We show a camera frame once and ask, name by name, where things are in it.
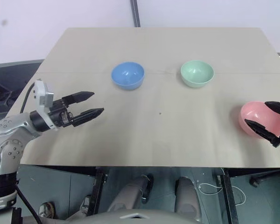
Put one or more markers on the black table leg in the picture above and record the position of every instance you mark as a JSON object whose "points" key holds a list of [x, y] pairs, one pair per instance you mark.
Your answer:
{"points": [[98, 189], [228, 196]]}

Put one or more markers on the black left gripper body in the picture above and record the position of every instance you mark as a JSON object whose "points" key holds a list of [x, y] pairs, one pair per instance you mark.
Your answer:
{"points": [[60, 114]]}

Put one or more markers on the grey robot left leg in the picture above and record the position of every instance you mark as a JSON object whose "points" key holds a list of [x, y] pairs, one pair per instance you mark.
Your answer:
{"points": [[128, 193]]}

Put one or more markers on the blue plastic bowl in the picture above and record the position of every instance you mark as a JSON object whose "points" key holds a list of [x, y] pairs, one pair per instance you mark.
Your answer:
{"points": [[128, 75]]}

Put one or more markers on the dark grey vertical pole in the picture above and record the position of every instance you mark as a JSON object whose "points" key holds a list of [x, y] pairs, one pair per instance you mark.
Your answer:
{"points": [[135, 12]]}

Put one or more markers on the black caster wheel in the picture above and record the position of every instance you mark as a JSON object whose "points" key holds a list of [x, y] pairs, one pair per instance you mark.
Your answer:
{"points": [[257, 180]]}

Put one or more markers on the green plastic bowl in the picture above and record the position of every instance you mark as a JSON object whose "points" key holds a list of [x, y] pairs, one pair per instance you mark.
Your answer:
{"points": [[197, 73]]}

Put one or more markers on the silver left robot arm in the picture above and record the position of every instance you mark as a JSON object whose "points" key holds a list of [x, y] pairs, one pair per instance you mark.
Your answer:
{"points": [[12, 126]]}

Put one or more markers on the grey robot torso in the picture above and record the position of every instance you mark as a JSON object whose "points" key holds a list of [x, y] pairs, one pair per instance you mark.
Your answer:
{"points": [[112, 217]]}

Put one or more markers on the grey robot right leg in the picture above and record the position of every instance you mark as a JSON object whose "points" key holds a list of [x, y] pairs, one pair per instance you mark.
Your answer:
{"points": [[186, 196]]}

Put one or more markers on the black machine part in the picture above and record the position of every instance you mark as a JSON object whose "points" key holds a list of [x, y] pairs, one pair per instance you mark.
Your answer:
{"points": [[0, 89]]}

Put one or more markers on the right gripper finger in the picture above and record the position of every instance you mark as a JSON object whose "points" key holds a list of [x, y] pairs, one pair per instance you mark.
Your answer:
{"points": [[277, 107], [261, 130]]}

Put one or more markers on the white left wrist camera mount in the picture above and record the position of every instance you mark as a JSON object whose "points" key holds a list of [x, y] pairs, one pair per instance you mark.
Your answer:
{"points": [[40, 91]]}

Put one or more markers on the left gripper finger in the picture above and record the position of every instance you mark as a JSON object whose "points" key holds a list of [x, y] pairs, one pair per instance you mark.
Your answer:
{"points": [[79, 96], [88, 114]]}

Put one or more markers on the grey robot leg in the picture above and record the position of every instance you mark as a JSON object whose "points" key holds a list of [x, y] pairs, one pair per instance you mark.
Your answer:
{"points": [[186, 196], [128, 193]]}

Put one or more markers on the red plastic bowl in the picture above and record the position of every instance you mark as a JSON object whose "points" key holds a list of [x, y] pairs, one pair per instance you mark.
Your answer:
{"points": [[259, 116]]}

